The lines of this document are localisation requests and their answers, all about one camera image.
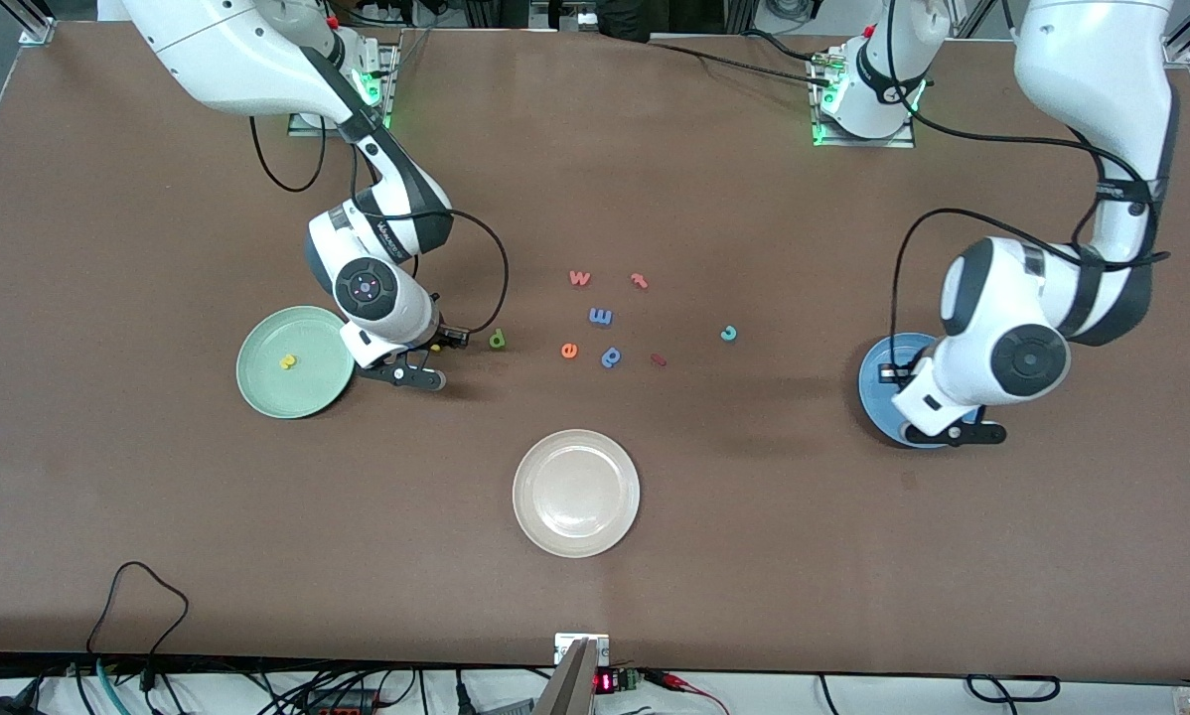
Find blue plate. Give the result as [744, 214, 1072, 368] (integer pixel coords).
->
[858, 333, 978, 450]

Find green plate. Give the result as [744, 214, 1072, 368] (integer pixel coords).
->
[235, 305, 358, 420]

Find beige plate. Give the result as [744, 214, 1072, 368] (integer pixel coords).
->
[512, 428, 642, 559]

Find grey control box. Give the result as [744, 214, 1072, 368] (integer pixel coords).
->
[530, 0, 598, 36]

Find red clip lead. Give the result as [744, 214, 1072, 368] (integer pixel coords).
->
[645, 670, 733, 715]

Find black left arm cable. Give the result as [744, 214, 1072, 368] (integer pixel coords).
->
[883, 0, 1174, 373]

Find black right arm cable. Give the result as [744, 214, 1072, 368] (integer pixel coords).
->
[248, 114, 511, 341]

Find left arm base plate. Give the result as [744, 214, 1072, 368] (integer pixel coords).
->
[812, 50, 919, 150]

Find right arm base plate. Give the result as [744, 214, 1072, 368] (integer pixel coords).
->
[287, 40, 399, 138]

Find black coiled floor cable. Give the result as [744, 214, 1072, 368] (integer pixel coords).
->
[965, 673, 1063, 706]

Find thin black looped cable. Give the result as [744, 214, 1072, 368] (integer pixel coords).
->
[84, 560, 192, 658]

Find black cable to arm base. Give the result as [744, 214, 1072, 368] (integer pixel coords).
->
[645, 28, 836, 88]

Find grey metal camera mount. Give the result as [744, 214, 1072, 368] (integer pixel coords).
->
[533, 634, 611, 715]

